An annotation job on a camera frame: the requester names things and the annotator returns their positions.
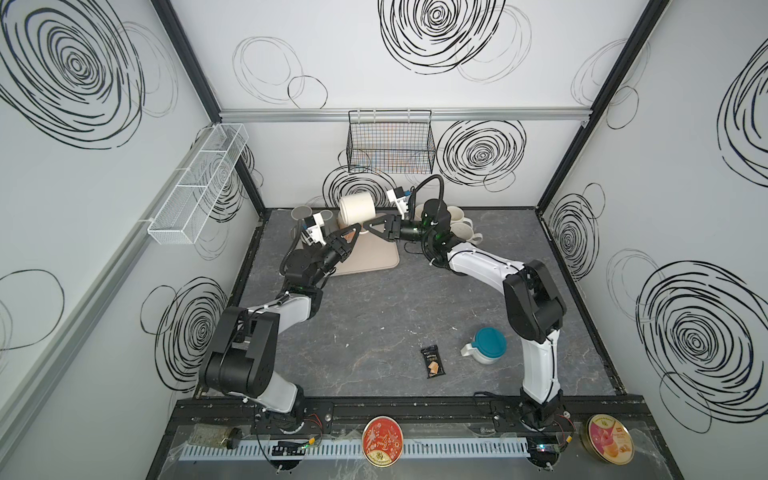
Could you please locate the black wire basket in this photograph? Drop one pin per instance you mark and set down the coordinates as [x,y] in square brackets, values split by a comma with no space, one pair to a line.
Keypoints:
[390,141]

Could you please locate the red round tin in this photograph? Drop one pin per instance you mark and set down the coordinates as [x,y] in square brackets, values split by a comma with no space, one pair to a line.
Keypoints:
[382,441]

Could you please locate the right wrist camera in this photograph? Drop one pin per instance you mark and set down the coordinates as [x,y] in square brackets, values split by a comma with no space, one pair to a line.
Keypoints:
[400,198]

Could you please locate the wide cream white mug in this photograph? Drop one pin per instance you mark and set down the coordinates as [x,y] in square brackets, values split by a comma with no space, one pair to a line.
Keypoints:
[356,208]

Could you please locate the light grey mug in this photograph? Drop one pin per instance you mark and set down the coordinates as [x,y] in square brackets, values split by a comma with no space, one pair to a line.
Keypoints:
[330,223]

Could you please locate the large white mug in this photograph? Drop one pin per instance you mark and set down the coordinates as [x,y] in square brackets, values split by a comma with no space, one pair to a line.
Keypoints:
[457,216]

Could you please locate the black snack packet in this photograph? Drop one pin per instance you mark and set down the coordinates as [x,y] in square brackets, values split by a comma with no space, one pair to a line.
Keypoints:
[432,360]

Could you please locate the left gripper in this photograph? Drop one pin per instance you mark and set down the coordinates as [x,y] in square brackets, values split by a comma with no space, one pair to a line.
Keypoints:
[336,249]

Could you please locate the white mesh wall shelf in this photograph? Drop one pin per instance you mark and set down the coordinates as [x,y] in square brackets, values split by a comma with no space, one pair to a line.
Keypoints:
[191,202]

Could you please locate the beige serving tray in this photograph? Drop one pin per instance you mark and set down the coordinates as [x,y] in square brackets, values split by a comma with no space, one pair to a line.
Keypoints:
[370,253]

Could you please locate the white slotted cable duct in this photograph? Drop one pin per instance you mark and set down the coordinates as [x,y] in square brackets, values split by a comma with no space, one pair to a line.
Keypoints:
[340,449]

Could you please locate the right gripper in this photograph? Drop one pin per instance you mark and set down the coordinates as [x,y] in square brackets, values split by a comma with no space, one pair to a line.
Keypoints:
[392,228]

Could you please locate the teal lidded white mug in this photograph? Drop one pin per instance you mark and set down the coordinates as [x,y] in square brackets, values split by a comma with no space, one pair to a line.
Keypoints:
[488,346]

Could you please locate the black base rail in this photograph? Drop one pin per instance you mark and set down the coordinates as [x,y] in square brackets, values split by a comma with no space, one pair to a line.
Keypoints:
[349,410]

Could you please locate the cream speckled mug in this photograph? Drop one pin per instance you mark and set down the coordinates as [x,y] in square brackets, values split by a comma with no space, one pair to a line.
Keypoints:
[465,232]

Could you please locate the tall dark grey mug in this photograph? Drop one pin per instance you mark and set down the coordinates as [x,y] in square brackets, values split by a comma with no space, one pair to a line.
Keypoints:
[303,215]

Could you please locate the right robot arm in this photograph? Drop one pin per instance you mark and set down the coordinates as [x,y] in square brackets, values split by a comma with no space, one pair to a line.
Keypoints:
[534,306]

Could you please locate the pink yellow round tin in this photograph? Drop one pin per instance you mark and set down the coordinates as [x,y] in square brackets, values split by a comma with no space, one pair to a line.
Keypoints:
[608,439]

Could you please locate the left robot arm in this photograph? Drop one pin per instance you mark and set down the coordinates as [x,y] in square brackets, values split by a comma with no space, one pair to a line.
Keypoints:
[240,358]

